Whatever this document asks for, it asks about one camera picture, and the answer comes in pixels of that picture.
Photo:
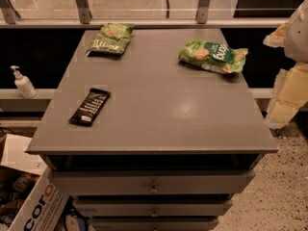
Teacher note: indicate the grey drawer cabinet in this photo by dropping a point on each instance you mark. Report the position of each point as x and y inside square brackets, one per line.
[170, 147]

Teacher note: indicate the white pump dispenser bottle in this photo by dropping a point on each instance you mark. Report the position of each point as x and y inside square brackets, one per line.
[23, 83]

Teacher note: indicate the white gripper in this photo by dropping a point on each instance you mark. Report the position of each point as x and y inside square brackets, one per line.
[297, 38]

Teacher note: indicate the grey metal railing frame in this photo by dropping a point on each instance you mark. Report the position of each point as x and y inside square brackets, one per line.
[92, 14]

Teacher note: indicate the green rice cracker bag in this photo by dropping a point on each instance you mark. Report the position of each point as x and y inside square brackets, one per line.
[214, 57]

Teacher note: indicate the white cardboard box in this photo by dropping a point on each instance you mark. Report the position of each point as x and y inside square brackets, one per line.
[29, 200]

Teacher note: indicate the black candy bar wrapper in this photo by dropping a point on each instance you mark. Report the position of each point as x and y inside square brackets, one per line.
[90, 108]

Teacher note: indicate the green jalapeno chip bag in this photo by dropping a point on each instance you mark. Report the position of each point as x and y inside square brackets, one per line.
[112, 38]

